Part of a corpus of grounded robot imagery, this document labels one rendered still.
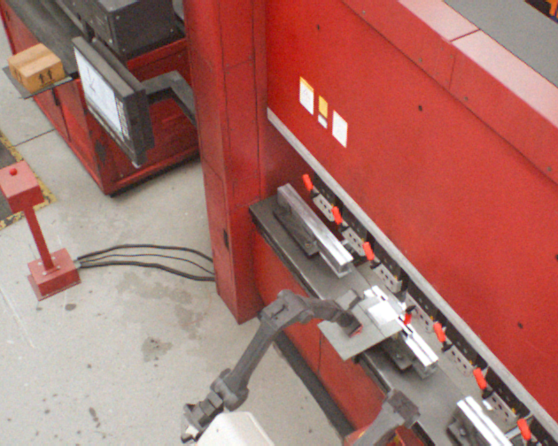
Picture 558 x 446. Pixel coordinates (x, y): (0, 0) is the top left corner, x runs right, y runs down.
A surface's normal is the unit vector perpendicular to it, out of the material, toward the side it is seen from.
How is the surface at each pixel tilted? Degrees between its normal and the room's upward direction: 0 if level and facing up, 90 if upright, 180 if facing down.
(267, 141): 90
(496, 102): 90
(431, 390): 0
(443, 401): 0
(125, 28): 90
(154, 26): 90
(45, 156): 0
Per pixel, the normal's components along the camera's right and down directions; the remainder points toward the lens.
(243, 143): 0.51, 0.64
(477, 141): -0.86, 0.39
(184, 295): -0.01, -0.66
